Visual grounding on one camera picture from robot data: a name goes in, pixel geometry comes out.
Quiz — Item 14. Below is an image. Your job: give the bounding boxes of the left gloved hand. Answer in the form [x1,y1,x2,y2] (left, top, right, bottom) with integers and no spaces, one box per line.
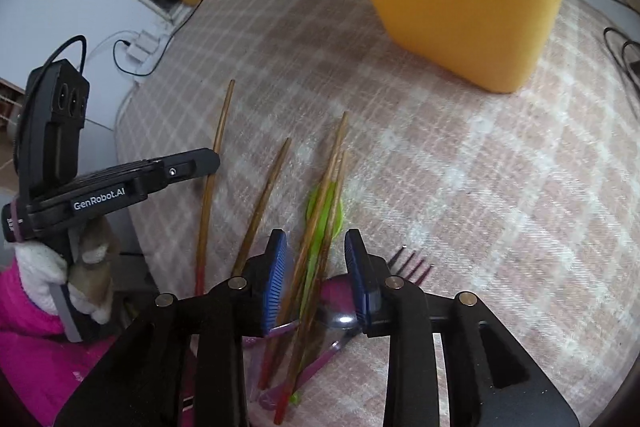
[14,217,120,325]

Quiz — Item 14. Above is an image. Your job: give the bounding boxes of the steel spoon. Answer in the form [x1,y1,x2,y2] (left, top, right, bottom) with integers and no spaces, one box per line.
[257,273,364,410]

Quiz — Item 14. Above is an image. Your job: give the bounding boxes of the red wooden chopstick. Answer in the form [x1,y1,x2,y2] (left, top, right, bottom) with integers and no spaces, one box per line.
[257,112,348,390]
[273,150,347,426]
[231,138,292,277]
[194,79,235,296]

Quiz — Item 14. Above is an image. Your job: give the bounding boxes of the clear purple plastic spoon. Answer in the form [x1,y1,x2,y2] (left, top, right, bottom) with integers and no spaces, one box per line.
[242,320,299,348]

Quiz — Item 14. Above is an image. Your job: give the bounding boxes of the black ring light cable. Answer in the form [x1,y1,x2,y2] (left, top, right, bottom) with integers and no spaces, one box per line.
[602,26,640,108]

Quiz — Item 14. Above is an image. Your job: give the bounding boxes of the green plastic spoon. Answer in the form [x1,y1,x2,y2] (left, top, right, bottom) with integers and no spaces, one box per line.
[288,182,345,405]

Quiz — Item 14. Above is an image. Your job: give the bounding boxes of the white power strip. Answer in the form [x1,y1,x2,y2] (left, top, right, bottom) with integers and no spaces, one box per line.
[126,30,160,63]

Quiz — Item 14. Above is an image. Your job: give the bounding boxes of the steel fork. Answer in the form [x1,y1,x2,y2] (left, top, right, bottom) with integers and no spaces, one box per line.
[387,245,434,286]

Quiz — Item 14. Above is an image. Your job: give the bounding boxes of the checkered pink tablecloth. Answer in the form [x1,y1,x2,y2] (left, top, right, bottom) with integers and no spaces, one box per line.
[115,0,639,425]

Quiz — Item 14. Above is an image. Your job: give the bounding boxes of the pink sleeve forearm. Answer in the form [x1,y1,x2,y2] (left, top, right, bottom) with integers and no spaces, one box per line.
[1,262,115,426]

